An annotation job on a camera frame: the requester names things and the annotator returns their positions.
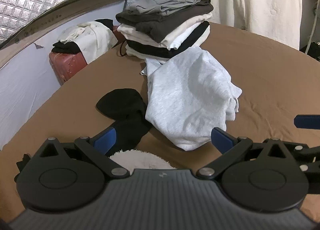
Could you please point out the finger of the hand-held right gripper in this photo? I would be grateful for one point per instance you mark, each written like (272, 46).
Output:
(306, 151)
(307, 121)

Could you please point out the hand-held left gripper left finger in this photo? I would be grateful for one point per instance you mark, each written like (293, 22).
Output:
(105, 140)

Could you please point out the red suitcase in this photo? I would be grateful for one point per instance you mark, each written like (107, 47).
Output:
(65, 67)

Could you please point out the cream floral cloth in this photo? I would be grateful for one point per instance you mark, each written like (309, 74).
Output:
(95, 37)

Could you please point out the black cloth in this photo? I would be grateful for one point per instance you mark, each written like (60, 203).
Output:
(125, 110)

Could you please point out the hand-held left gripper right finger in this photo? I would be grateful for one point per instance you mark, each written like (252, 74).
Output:
(221, 138)

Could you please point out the white fluffy cloth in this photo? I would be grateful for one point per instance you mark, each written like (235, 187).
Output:
(142, 160)

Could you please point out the stack of folded clothes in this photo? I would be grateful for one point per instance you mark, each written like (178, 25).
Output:
(162, 32)

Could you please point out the black folded garment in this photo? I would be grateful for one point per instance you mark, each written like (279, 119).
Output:
(66, 48)

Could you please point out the light grey t-shirt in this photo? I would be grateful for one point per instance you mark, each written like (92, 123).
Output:
(187, 95)

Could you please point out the hanging cream shirt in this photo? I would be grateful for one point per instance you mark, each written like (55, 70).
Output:
(250, 0)

